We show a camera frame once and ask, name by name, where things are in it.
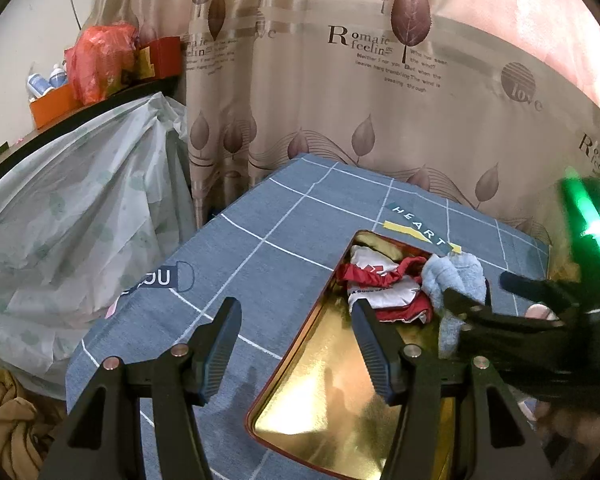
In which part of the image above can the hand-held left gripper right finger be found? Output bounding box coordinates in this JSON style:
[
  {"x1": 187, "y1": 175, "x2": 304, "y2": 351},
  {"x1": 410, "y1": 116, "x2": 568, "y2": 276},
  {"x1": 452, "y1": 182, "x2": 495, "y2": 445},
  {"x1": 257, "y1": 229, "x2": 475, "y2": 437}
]
[{"x1": 350, "y1": 300, "x2": 556, "y2": 480}]

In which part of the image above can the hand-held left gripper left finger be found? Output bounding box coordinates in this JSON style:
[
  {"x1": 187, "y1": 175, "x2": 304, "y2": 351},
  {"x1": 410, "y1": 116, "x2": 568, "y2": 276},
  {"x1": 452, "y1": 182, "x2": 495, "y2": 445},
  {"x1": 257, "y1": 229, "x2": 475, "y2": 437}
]
[{"x1": 40, "y1": 297, "x2": 243, "y2": 480}]

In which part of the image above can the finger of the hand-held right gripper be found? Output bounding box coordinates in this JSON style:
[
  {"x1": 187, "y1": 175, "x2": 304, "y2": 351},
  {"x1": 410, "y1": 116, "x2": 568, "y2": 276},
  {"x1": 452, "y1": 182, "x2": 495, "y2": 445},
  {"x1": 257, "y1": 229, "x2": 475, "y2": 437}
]
[
  {"x1": 442, "y1": 286, "x2": 561, "y2": 330},
  {"x1": 499, "y1": 270, "x2": 583, "y2": 308}
]

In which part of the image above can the light blue cloth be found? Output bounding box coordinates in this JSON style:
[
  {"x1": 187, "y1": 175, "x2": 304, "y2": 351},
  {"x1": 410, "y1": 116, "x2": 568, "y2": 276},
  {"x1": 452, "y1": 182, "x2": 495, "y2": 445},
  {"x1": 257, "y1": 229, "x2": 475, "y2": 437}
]
[{"x1": 420, "y1": 254, "x2": 488, "y2": 358}]

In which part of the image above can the gold metal tin box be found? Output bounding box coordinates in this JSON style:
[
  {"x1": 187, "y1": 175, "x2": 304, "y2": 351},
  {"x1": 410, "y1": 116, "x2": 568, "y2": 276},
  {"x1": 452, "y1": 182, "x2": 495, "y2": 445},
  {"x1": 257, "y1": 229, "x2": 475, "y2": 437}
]
[{"x1": 245, "y1": 230, "x2": 481, "y2": 480}]

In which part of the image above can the person's right hand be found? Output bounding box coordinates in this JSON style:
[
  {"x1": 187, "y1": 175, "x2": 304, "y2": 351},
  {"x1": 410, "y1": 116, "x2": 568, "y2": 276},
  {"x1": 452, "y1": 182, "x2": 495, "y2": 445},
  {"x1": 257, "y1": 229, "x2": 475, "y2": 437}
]
[{"x1": 524, "y1": 304, "x2": 561, "y2": 322}]

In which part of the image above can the white and red cloth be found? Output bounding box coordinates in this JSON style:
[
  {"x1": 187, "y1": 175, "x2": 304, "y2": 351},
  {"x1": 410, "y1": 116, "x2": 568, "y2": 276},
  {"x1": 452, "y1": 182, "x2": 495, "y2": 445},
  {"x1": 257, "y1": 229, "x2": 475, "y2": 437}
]
[{"x1": 336, "y1": 245, "x2": 433, "y2": 325}]

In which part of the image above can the blue checked bed sheet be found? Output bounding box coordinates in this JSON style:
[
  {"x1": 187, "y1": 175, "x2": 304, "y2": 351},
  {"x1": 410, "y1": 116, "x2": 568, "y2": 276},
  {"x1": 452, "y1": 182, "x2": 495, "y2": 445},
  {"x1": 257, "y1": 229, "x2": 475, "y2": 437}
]
[{"x1": 65, "y1": 155, "x2": 551, "y2": 480}]

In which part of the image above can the translucent plastic cover sheet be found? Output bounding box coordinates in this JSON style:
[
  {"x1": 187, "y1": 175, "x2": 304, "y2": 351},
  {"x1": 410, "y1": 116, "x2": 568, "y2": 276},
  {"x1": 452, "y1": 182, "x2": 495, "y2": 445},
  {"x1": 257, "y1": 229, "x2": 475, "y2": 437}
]
[{"x1": 0, "y1": 92, "x2": 196, "y2": 401}]

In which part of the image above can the yellow brown cloth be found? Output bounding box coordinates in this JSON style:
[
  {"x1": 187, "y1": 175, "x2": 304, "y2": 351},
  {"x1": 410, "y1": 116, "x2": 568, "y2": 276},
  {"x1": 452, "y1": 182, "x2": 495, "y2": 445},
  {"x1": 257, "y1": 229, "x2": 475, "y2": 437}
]
[{"x1": 0, "y1": 370, "x2": 67, "y2": 480}]

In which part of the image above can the beige leaf print curtain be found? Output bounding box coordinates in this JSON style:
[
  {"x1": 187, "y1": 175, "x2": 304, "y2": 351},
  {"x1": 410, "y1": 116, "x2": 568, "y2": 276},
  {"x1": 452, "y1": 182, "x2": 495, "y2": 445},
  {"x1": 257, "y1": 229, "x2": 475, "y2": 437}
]
[{"x1": 95, "y1": 0, "x2": 600, "y2": 241}]

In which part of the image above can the dark shelf board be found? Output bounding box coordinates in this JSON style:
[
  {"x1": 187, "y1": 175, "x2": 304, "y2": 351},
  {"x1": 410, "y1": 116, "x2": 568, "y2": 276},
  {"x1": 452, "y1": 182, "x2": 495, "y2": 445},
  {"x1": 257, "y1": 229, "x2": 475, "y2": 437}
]
[{"x1": 0, "y1": 77, "x2": 181, "y2": 183}]

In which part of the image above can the orange box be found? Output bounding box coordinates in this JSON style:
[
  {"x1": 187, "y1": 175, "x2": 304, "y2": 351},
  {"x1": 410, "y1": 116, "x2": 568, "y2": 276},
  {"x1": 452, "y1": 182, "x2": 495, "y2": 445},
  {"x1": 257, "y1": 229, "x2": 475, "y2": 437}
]
[{"x1": 29, "y1": 84, "x2": 81, "y2": 130}]

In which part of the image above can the red cardboard box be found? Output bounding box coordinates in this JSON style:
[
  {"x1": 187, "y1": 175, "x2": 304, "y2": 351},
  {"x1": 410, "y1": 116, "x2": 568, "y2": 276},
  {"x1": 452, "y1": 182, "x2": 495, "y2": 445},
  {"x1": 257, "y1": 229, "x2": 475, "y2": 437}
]
[{"x1": 139, "y1": 36, "x2": 183, "y2": 82}]

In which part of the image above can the orange plastic bag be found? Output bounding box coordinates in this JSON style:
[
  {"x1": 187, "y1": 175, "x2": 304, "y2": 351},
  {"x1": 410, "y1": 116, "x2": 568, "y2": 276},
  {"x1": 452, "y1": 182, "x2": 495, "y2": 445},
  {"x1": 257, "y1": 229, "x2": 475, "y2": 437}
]
[{"x1": 64, "y1": 22, "x2": 141, "y2": 106}]

